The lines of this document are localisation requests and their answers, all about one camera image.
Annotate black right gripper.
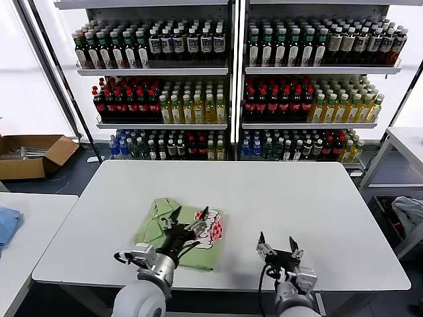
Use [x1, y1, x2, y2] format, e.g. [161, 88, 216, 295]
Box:
[256, 231, 305, 276]

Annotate green cap dark tea bottle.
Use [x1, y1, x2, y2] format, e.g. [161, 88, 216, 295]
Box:
[300, 28, 315, 67]
[247, 28, 261, 67]
[136, 30, 150, 69]
[313, 28, 327, 67]
[287, 28, 301, 67]
[111, 31, 125, 69]
[98, 31, 112, 69]
[260, 28, 274, 67]
[124, 31, 137, 69]
[74, 32, 87, 69]
[86, 32, 100, 69]
[274, 28, 288, 67]

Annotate crumpled grey white cloth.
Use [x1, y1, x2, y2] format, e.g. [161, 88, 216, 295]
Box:
[391, 195, 423, 236]

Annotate light green polo shirt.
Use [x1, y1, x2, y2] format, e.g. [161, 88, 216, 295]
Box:
[133, 197, 229, 272]

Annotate silver metal parts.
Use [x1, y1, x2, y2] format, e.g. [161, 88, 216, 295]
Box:
[0, 146, 50, 162]

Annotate white cap red tea bottle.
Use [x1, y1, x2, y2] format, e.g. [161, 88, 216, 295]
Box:
[391, 29, 408, 63]

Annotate white metal side table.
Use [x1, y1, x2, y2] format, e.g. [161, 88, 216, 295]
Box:
[358, 127, 423, 260]

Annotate white cap beige label bottle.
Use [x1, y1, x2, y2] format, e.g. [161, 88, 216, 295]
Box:
[327, 26, 342, 65]
[341, 26, 355, 65]

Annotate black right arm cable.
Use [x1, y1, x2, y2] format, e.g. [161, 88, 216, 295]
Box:
[258, 262, 282, 295]

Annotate folded blue cloth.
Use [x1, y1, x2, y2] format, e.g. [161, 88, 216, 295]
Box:
[0, 206, 23, 255]

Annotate white cap blue label bottle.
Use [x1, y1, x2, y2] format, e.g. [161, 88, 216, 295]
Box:
[354, 26, 368, 64]
[367, 27, 381, 64]
[173, 28, 186, 62]
[186, 28, 200, 62]
[379, 28, 395, 64]
[211, 28, 225, 62]
[148, 29, 162, 62]
[199, 28, 212, 62]
[161, 28, 174, 62]

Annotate black slanted metal pole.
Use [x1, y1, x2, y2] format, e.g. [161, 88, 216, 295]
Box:
[27, 0, 103, 163]

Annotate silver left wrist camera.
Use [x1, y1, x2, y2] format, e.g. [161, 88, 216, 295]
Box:
[132, 243, 157, 270]

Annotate white metal shelf rack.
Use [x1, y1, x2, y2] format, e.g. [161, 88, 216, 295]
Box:
[54, 0, 238, 162]
[239, 0, 403, 166]

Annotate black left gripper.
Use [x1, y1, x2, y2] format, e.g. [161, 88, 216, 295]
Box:
[161, 206, 211, 262]

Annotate black plastic crate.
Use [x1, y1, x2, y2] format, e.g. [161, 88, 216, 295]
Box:
[369, 195, 406, 240]

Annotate grey slanted frame beam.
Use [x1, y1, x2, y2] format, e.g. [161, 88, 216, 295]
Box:
[13, 0, 82, 139]

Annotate open brown cardboard box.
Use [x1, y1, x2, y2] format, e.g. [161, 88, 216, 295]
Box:
[0, 134, 81, 182]

